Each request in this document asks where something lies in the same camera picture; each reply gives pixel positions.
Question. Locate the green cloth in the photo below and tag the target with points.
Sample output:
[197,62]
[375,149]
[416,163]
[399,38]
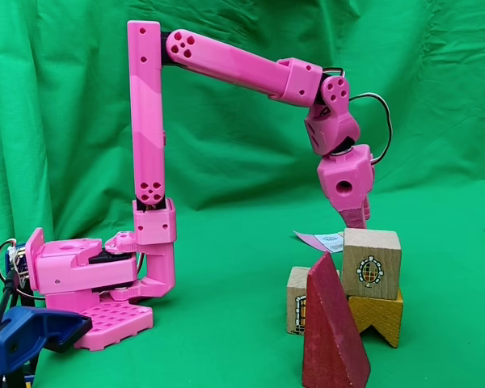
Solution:
[234,161]

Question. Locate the blue controller board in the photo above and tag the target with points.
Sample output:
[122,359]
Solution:
[18,262]

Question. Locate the wooden cube door print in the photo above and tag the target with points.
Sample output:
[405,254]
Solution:
[297,295]

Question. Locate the wooden cube round window print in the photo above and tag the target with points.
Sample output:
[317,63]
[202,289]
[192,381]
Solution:
[372,262]

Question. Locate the yellow notched wooden block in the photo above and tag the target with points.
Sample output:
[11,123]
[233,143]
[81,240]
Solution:
[382,319]

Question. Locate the red triangular roof block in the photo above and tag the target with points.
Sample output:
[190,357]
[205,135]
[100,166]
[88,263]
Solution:
[331,335]

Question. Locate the blue clamp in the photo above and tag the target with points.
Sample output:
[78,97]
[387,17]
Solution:
[20,331]

